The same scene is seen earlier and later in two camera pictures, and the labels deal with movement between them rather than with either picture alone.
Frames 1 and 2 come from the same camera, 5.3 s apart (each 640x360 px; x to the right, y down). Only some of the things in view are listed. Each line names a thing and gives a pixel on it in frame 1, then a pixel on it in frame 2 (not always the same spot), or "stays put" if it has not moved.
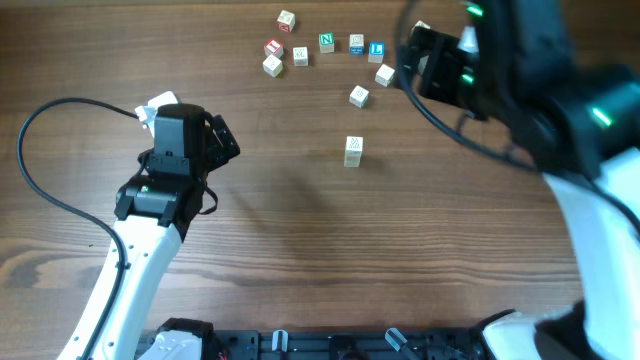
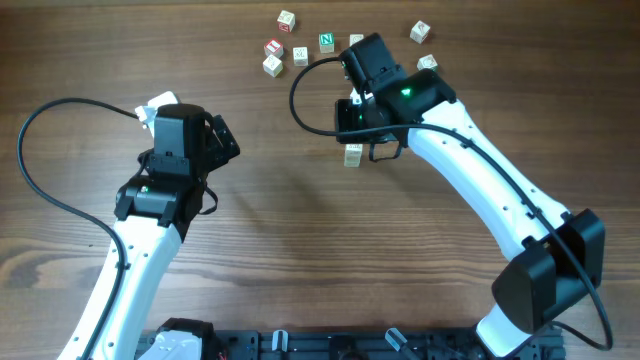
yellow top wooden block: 353,156 stays put
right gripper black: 435,58 to 344,112
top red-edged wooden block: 286,21 stays put
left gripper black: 218,154 stays put
